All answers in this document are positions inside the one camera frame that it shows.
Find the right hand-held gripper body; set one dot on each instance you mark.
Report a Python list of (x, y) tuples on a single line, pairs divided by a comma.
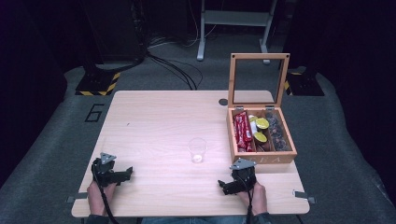
[(244, 175)]

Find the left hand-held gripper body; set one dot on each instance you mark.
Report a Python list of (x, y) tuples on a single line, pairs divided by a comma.
[(104, 171)]

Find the person's right hand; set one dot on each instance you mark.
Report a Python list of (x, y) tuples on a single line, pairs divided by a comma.
[(257, 199)]

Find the person's left hand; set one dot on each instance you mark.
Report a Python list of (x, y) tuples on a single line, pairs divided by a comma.
[(99, 197)]

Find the wooden box with glass lid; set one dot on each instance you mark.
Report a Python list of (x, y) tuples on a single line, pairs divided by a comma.
[(261, 157)]

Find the yellow-lid creamer cup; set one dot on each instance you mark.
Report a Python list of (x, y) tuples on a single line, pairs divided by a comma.
[(252, 118), (260, 137), (262, 123)]

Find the red snack packet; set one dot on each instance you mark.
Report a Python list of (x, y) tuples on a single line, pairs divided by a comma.
[(247, 130), (239, 133)]

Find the clear plastic cup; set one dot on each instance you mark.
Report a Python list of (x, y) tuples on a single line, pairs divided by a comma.
[(197, 151)]

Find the person's blue jeans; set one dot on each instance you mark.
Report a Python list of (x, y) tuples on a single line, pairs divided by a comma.
[(193, 220)]

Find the pile of dark capsules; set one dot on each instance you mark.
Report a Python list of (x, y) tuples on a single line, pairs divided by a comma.
[(277, 132)]

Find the grey table hole cap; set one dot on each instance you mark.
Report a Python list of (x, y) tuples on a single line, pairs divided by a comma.
[(223, 101)]

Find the black yellow-striped stand base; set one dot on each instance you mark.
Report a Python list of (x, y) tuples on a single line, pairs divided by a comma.
[(303, 84), (98, 84)]

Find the black equipment cabinet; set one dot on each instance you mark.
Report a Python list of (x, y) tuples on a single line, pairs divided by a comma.
[(113, 28)]

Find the grey metal table bracket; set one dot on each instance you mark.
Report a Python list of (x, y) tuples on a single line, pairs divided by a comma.
[(303, 196), (77, 197)]

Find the white metal stand frame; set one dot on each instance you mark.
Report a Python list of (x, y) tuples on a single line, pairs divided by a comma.
[(233, 18)]

